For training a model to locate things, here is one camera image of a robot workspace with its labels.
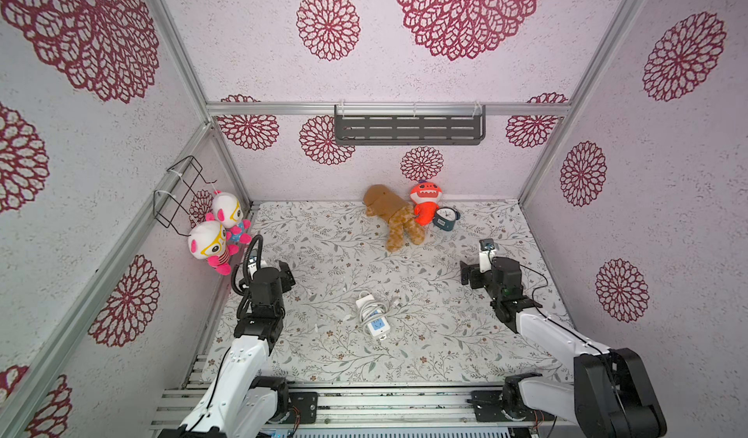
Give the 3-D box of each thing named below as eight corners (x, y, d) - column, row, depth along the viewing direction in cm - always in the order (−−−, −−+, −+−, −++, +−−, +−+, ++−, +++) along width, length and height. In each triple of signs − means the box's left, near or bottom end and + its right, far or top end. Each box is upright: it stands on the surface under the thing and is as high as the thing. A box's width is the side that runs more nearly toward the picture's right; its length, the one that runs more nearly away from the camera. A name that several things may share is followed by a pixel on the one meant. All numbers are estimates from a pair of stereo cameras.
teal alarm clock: (429, 224, 116) (431, 216, 112) (439, 212, 121) (442, 203, 117) (448, 234, 113) (450, 226, 109) (458, 221, 117) (461, 212, 113)
